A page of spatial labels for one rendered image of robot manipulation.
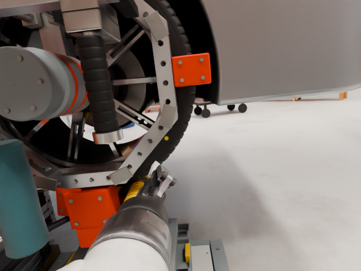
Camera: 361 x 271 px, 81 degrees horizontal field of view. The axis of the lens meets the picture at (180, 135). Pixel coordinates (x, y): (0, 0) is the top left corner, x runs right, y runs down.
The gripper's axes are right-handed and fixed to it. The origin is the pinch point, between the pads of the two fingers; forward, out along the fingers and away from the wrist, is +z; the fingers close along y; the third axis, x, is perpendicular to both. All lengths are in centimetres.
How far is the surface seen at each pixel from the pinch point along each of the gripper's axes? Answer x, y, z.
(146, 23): 22.1, 23.5, 8.1
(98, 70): 17.4, 12.6, -13.9
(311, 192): -108, 18, 91
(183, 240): -34, -33, 35
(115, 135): 10.5, 6.6, -13.8
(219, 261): -50, -28, 31
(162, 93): 9.9, 13.6, 8.1
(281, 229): -82, -8, 57
